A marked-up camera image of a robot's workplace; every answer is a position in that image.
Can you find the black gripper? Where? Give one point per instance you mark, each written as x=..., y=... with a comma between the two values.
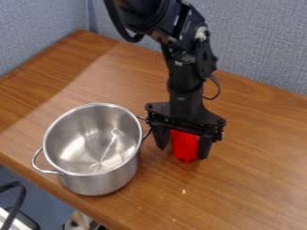
x=184, y=113

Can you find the red ridged block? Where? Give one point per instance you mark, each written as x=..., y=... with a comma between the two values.
x=184, y=144

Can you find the stainless steel pot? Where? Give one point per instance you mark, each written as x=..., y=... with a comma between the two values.
x=91, y=145

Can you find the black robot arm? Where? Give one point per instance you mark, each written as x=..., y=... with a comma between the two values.
x=178, y=27

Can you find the white object under table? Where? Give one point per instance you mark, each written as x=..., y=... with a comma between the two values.
x=80, y=222

